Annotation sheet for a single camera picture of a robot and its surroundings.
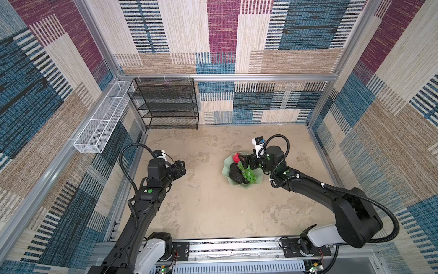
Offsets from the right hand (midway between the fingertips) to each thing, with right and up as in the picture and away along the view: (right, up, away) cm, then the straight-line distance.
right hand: (247, 154), depth 86 cm
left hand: (-33, -3, -6) cm, 33 cm away
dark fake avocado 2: (-4, -12, +1) cm, 12 cm away
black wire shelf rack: (-48, +31, +24) cm, 62 cm away
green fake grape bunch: (0, -9, -1) cm, 9 cm away
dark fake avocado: (-6, -8, +10) cm, 14 cm away
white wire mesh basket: (-64, +9, -15) cm, 67 cm away
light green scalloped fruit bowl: (-10, -9, +8) cm, 16 cm away
